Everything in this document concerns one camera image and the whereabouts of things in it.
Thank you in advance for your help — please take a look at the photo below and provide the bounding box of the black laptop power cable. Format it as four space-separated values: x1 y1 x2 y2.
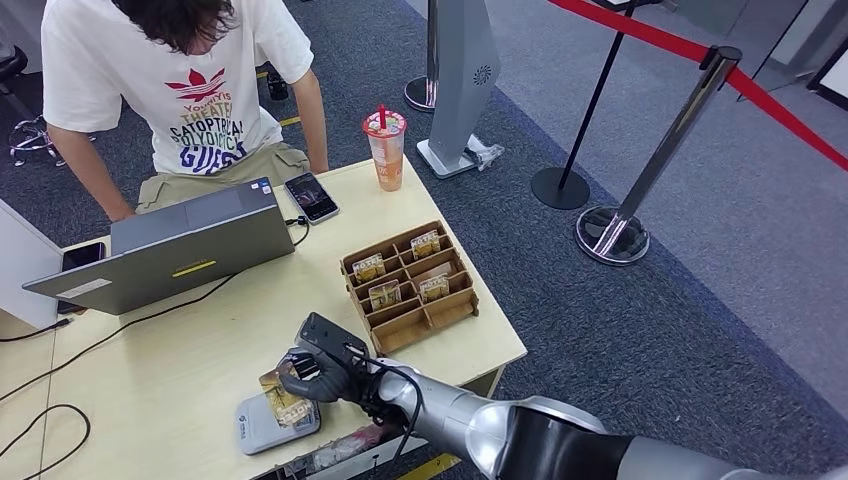
0 214 311 404

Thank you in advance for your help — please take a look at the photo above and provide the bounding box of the chrome stanchion behind kiosk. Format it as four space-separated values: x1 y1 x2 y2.
404 0 440 113

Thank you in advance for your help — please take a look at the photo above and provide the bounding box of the black stanchion post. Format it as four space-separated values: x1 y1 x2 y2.
530 0 641 211

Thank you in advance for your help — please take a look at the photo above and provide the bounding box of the white bar under desk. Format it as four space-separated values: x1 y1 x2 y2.
301 433 432 480

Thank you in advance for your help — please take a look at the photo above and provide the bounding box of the brown cardboard card organizer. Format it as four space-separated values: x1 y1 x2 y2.
339 219 480 357

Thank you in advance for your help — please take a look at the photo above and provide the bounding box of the chrome stanchion post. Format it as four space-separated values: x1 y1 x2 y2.
574 44 745 268

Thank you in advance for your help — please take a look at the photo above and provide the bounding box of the black looped cable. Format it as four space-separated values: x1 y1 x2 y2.
0 404 91 480

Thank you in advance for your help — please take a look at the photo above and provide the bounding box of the black wheeled stand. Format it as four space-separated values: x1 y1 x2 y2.
264 61 291 102

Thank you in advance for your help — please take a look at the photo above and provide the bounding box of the black smartphone lit screen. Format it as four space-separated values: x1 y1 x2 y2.
284 171 341 226

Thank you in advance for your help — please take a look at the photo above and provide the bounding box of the white cabinet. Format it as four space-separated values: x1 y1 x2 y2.
0 198 64 331

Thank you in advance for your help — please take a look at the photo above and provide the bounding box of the red barrier belt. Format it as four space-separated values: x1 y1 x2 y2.
548 0 848 172

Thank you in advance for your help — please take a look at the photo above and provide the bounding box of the black cable with plug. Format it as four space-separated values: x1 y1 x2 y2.
0 317 73 344

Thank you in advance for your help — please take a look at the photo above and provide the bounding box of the grey laptop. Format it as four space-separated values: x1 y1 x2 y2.
21 176 297 317

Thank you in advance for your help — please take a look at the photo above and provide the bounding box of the grey card reader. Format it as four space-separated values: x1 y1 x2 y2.
235 390 324 457

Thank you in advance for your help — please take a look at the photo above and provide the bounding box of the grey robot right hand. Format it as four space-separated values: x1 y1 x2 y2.
276 347 372 405

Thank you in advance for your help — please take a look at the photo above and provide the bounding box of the clear plastic bag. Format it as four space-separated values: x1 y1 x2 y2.
463 134 506 172

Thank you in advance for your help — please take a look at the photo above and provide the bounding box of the grey kiosk stand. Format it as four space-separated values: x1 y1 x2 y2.
415 0 503 180

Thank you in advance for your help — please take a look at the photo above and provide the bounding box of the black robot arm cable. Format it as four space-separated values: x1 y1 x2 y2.
344 344 427 465

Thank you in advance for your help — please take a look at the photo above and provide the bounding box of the orange bubble tea cup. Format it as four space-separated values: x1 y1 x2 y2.
362 109 408 193

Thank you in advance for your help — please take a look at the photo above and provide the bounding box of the person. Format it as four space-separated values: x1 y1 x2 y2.
40 0 331 223

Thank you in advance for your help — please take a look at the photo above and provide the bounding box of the black phone dark screen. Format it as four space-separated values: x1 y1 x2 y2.
56 241 107 316

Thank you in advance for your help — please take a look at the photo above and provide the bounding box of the office chair chrome base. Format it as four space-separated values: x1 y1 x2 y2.
0 42 97 168

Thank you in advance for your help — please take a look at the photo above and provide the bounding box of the black framed board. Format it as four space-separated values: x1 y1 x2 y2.
806 36 848 111

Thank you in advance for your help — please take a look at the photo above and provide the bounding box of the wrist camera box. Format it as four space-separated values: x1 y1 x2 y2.
294 312 371 366

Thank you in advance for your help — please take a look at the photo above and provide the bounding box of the gold ID card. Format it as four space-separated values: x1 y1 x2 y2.
258 357 316 429

